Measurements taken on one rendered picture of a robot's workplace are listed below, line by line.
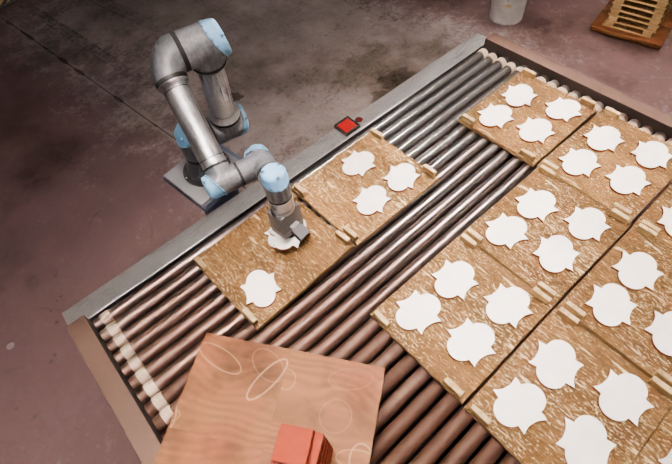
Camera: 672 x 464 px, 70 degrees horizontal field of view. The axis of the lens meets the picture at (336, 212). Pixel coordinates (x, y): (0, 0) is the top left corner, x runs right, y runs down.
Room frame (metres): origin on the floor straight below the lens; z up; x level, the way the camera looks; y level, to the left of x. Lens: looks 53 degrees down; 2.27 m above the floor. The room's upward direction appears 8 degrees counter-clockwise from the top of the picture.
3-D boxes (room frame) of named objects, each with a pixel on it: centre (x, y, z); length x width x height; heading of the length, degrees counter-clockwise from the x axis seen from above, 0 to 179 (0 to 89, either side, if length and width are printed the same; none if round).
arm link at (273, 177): (0.92, 0.16, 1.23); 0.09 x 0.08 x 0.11; 24
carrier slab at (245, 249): (0.87, 0.22, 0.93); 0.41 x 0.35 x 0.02; 128
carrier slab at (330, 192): (1.12, -0.12, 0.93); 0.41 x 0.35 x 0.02; 126
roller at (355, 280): (0.91, -0.25, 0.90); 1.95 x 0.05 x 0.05; 125
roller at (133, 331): (1.19, -0.05, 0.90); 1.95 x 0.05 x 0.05; 125
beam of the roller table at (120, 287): (1.33, 0.05, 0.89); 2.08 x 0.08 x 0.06; 125
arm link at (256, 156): (1.00, 0.22, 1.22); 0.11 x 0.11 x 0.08; 24
